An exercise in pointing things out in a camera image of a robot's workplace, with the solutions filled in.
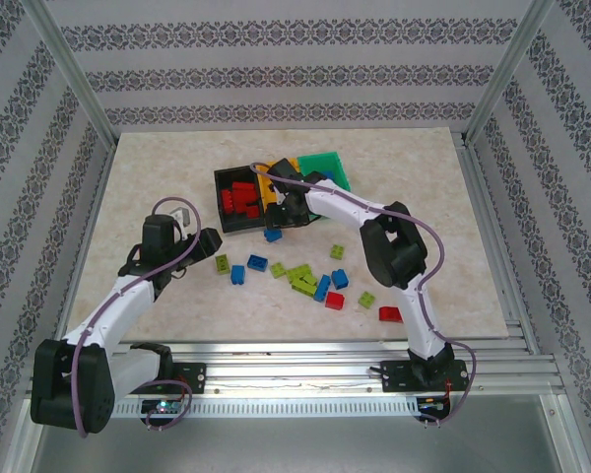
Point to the aluminium frame post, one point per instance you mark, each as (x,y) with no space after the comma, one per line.
(69,74)
(509,69)

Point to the long lime green lego brick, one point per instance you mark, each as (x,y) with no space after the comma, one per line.
(299,272)
(304,287)

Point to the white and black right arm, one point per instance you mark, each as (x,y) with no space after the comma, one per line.
(394,246)

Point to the aluminium mounting rail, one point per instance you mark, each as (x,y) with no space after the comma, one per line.
(295,364)

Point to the small circuit board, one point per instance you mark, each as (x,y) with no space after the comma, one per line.
(163,406)
(432,405)

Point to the aluminium side rail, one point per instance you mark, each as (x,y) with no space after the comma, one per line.
(502,246)

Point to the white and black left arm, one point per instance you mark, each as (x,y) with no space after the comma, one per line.
(74,384)

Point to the black plastic container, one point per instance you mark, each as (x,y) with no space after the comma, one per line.
(236,224)

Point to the red two-by-four lego brick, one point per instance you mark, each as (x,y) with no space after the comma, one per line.
(242,187)

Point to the long blue lego brick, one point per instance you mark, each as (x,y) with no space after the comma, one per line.
(322,288)

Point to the small lime green lego brick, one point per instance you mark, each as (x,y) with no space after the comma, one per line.
(367,299)
(338,251)
(221,263)
(277,269)

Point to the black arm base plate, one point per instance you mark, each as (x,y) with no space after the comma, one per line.
(189,377)
(399,377)

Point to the green plastic container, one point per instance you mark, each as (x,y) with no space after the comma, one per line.
(325,162)

